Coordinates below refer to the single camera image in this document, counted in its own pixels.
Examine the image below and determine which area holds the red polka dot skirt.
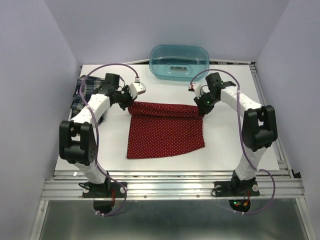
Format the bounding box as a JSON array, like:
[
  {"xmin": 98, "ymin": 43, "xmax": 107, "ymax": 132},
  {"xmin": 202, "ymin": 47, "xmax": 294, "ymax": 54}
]
[{"xmin": 126, "ymin": 102, "xmax": 205, "ymax": 159}]

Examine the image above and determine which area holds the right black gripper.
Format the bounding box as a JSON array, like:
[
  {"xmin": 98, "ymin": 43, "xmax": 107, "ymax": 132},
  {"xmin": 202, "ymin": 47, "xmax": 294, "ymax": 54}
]
[{"xmin": 194, "ymin": 90, "xmax": 220, "ymax": 115}]

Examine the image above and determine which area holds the teal plastic tub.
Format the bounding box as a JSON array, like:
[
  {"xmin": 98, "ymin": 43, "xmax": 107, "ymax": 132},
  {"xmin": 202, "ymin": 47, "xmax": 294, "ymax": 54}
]
[{"xmin": 149, "ymin": 44, "xmax": 210, "ymax": 81}]

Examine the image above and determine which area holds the aluminium rail frame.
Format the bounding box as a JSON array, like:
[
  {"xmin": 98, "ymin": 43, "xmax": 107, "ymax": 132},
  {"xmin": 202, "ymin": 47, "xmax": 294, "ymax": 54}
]
[{"xmin": 29, "ymin": 61, "xmax": 313, "ymax": 240}]

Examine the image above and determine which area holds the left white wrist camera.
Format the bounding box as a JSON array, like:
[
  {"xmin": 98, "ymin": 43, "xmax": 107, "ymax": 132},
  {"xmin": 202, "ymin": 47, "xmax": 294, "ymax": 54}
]
[{"xmin": 129, "ymin": 82, "xmax": 147, "ymax": 99}]

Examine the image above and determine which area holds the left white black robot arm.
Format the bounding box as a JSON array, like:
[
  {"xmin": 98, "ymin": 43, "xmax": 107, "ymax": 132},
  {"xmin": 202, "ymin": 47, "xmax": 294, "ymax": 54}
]
[{"xmin": 59, "ymin": 73, "xmax": 145, "ymax": 198}]

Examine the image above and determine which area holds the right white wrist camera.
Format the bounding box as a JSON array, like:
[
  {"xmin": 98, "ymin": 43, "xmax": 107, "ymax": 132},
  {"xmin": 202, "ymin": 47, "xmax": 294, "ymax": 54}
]
[{"xmin": 188, "ymin": 82, "xmax": 204, "ymax": 99}]

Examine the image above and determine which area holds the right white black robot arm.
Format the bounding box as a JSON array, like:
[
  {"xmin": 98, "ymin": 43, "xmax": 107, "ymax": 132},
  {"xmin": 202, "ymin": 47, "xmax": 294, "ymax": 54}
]
[{"xmin": 188, "ymin": 70, "xmax": 278, "ymax": 195}]

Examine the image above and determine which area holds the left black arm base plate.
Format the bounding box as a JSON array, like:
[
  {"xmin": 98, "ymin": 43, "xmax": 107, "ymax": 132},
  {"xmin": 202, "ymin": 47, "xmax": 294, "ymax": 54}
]
[{"xmin": 78, "ymin": 179, "xmax": 128, "ymax": 217}]

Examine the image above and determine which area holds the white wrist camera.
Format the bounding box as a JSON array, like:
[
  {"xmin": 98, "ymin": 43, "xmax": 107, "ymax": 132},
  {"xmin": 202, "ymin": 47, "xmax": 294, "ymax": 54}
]
[
  {"xmin": 129, "ymin": 82, "xmax": 147, "ymax": 99},
  {"xmin": 188, "ymin": 82, "xmax": 204, "ymax": 99}
]

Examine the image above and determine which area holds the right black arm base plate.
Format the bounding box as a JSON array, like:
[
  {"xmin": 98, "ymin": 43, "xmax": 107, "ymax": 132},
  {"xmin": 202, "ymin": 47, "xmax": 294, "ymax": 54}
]
[{"xmin": 211, "ymin": 173, "xmax": 260, "ymax": 213}]

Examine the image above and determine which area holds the blue plaid folded skirt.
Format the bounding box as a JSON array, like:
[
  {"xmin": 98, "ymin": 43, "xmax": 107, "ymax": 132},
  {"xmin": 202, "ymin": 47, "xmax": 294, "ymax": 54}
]
[{"xmin": 69, "ymin": 75, "xmax": 106, "ymax": 126}]

